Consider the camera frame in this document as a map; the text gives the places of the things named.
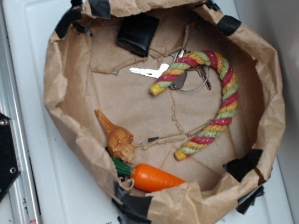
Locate silver key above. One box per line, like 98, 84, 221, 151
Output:
129, 63, 170, 79

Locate brown paper bag bin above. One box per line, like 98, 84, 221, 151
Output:
44, 0, 286, 224

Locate black tape roll patch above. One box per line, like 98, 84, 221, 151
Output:
116, 13, 159, 57

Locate tan conch shell toy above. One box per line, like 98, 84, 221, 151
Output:
94, 109, 136, 164

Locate multicolored twisted rope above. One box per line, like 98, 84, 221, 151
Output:
145, 46, 248, 164

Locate key ring with keys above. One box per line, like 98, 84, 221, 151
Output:
163, 45, 213, 97

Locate white tray board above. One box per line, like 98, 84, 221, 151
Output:
3, 0, 293, 224

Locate aluminium extrusion rail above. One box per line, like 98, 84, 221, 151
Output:
0, 0, 42, 224

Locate orange toy carrot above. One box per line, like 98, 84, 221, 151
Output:
112, 157, 186, 193

